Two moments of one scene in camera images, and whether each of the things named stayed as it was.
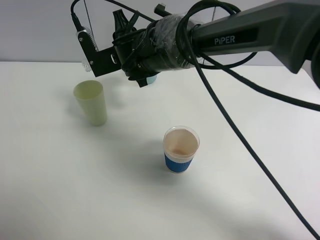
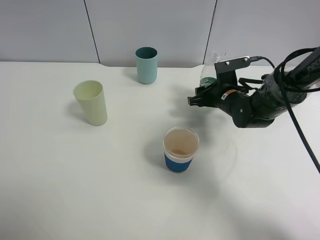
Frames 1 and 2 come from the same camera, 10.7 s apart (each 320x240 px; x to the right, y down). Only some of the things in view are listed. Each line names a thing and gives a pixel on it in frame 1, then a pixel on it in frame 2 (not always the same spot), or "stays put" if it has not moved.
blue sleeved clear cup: (180, 144) stays put
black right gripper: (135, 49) to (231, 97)
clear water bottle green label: (86, 64) to (208, 75)
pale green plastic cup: (90, 94) stays put
